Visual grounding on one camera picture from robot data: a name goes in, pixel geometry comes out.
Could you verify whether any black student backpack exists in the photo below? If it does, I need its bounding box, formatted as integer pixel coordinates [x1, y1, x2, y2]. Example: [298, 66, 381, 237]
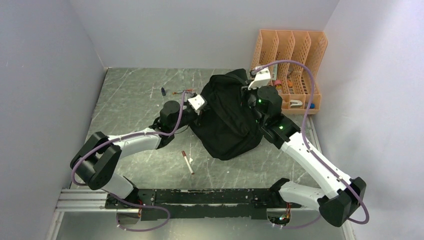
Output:
[189, 68, 263, 161]

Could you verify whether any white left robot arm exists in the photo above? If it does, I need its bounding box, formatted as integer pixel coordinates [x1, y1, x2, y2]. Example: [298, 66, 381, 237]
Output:
[70, 95, 207, 208]

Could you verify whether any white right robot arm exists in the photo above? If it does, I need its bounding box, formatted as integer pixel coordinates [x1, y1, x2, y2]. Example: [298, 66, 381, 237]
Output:
[241, 86, 367, 227]

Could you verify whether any pink bottle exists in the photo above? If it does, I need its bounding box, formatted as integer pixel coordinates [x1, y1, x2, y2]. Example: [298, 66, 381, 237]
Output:
[273, 79, 284, 94]

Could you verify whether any white stapler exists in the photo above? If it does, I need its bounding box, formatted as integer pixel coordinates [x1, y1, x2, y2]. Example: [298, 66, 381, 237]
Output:
[289, 99, 304, 109]

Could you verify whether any tall white green box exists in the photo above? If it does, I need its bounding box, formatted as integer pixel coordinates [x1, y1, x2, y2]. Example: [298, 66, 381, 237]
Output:
[271, 64, 278, 81]

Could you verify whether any red white pen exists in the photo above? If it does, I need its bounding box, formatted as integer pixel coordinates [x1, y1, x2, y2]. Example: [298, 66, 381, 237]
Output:
[181, 150, 195, 175]

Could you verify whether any red orange clear pen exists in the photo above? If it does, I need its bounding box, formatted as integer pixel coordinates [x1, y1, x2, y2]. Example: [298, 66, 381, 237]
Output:
[172, 88, 195, 95]

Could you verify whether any orange plastic desk organizer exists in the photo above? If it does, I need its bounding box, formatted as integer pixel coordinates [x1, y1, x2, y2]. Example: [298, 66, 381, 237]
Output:
[250, 29, 328, 115]

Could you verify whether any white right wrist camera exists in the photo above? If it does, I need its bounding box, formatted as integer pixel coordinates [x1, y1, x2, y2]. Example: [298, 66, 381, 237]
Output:
[247, 66, 272, 90]

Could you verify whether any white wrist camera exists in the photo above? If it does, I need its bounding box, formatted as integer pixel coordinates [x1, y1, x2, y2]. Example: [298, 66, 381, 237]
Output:
[247, 66, 272, 90]
[187, 94, 207, 112]

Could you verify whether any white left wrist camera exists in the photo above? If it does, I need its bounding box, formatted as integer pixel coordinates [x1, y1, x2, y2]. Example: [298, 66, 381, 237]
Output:
[187, 94, 207, 112]

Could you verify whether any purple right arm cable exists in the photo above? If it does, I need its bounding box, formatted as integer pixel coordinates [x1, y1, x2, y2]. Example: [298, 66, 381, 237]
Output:
[250, 59, 371, 230]

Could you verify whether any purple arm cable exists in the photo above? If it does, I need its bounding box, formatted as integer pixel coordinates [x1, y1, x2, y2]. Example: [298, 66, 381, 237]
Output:
[250, 59, 371, 230]
[70, 90, 190, 233]

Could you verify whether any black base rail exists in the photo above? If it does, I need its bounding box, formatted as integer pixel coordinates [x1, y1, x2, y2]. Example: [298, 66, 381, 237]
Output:
[105, 188, 302, 221]

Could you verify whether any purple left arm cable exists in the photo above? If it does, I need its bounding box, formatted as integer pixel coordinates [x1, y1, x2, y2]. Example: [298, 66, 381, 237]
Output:
[70, 90, 190, 233]

